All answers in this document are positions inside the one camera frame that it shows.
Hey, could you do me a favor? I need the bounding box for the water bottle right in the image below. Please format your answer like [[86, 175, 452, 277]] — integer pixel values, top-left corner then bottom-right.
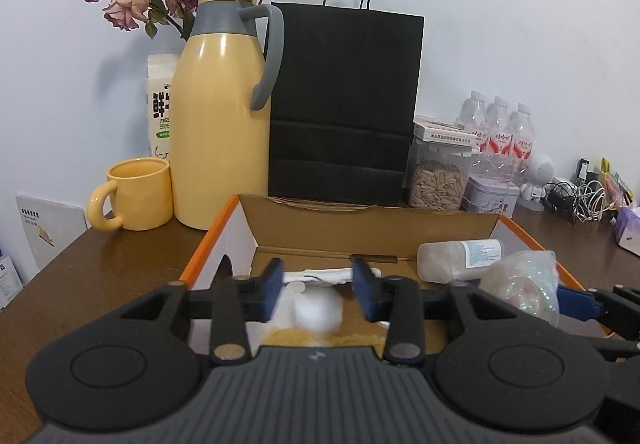
[[509, 104, 535, 186]]

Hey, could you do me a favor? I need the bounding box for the water bottle left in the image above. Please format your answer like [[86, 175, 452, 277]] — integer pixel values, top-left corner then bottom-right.
[[454, 90, 488, 141]]

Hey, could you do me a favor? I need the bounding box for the clear seed container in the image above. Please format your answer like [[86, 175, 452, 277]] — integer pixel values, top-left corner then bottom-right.
[[407, 118, 480, 211]]

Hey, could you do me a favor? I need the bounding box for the purple tissue pack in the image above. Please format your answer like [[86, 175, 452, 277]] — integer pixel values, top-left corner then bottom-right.
[[613, 207, 640, 256]]

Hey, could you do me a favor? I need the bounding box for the clear plastic bag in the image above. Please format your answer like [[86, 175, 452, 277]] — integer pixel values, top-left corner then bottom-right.
[[480, 250, 560, 327]]

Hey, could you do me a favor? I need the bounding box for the yellow thermos jug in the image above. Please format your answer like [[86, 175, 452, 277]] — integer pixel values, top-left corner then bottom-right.
[[169, 0, 284, 230]]

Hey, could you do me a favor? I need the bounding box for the water bottle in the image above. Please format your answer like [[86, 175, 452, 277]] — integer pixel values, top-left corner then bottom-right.
[[454, 90, 488, 141], [509, 104, 535, 186], [484, 96, 512, 182]]

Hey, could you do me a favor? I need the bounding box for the yellow plush toy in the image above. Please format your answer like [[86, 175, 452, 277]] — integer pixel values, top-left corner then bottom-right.
[[257, 281, 384, 357]]

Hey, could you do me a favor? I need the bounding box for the colourful snack packet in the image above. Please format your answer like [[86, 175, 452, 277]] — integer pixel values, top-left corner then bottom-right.
[[600, 158, 634, 210]]

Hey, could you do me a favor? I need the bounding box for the white milk carton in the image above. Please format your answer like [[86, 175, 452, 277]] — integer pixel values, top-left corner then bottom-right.
[[146, 54, 178, 159]]

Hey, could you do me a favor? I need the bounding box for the tangled cables pile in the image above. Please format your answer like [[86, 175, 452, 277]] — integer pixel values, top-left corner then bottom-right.
[[541, 158, 614, 225]]

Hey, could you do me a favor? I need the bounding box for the yellow ceramic mug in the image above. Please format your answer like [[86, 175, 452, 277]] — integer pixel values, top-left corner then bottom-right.
[[87, 158, 174, 231]]

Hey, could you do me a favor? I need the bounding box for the white robot figurine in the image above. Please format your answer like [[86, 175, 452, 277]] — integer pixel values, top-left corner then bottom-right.
[[518, 153, 554, 212]]

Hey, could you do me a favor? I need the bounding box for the blue white package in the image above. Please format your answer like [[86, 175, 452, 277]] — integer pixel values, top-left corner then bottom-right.
[[0, 255, 23, 311]]

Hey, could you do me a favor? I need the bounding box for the red cardboard box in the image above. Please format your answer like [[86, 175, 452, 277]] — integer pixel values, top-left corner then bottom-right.
[[180, 195, 616, 289]]

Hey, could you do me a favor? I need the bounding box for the small decorated tin box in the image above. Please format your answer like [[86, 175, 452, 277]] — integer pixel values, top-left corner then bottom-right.
[[461, 175, 520, 219]]

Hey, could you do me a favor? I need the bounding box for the water bottle middle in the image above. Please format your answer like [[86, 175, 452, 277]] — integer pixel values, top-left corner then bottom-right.
[[484, 96, 512, 182]]

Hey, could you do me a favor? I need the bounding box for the white board on floor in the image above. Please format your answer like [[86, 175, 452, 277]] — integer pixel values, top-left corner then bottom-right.
[[15, 193, 88, 283]]

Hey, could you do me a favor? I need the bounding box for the black paper bag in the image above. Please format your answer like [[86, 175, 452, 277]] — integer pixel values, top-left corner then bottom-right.
[[268, 0, 424, 205]]

